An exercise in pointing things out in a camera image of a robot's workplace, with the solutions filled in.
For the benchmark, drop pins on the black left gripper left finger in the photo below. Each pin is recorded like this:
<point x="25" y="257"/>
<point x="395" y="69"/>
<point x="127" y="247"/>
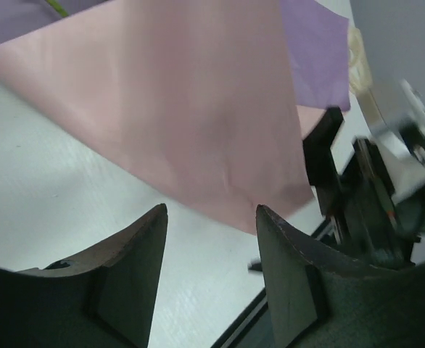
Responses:
<point x="103" y="296"/>

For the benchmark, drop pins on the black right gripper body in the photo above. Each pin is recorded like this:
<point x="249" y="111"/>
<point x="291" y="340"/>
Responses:
<point x="372" y="222"/>

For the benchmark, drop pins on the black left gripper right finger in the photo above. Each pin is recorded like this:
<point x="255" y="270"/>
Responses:
<point x="320" y="297"/>

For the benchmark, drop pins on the cream ribbon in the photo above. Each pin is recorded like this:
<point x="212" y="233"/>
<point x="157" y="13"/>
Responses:
<point x="361" y="81"/>

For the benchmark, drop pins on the pink and purple wrapping paper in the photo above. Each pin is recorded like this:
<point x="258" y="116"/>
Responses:
<point x="206" y="101"/>

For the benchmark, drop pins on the pink flower stem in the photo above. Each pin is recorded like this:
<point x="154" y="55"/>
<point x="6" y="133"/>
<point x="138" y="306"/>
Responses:
<point x="57" y="7"/>

